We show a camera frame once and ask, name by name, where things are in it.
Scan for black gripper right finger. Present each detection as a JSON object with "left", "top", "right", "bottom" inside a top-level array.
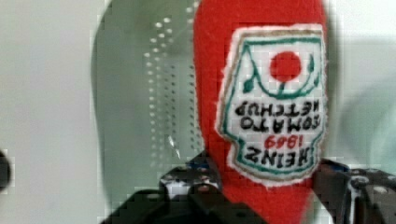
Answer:
[{"left": 313, "top": 160, "right": 396, "bottom": 224}]

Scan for black cylindrical cup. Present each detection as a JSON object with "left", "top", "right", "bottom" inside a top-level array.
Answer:
[{"left": 0, "top": 151, "right": 11, "bottom": 191}]

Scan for red plush ketchup bottle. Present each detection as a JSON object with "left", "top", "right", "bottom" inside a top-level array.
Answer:
[{"left": 193, "top": 0, "right": 328, "bottom": 224}]

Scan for green oval strainer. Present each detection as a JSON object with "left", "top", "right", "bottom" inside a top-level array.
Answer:
[{"left": 92, "top": 0, "right": 205, "bottom": 211}]

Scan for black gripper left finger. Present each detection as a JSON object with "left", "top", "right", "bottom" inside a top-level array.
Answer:
[{"left": 159, "top": 151, "right": 222, "bottom": 200}]

